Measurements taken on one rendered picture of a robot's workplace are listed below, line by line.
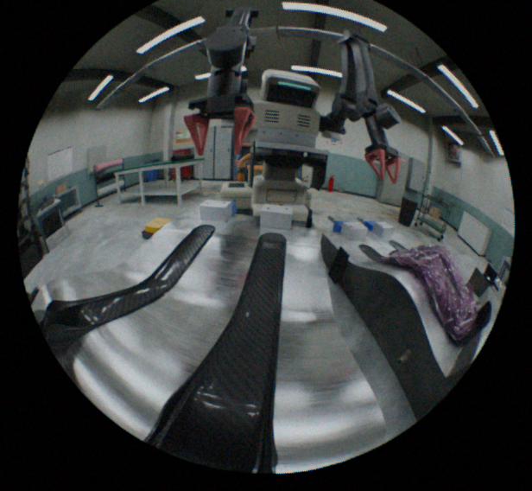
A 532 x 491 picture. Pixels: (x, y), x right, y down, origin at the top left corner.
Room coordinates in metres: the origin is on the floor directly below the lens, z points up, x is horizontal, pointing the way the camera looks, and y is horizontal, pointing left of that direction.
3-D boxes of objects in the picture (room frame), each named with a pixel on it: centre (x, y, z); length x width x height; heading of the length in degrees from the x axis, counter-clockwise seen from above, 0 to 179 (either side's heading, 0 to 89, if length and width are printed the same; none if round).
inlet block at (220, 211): (0.32, 0.09, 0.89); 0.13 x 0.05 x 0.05; 174
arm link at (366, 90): (0.49, -0.30, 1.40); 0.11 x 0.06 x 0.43; 101
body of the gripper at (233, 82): (0.28, 0.09, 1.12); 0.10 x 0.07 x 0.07; 84
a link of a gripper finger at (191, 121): (0.28, 0.11, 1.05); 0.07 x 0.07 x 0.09; 84
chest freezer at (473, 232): (1.60, -6.97, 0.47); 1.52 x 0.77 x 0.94; 172
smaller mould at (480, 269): (-0.02, -0.73, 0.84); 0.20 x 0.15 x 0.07; 174
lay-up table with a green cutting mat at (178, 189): (3.37, 2.79, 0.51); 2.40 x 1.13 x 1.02; 86
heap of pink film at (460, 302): (0.10, -0.29, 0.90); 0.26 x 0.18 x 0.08; 11
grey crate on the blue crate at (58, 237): (0.57, 3.25, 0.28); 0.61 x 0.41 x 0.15; 172
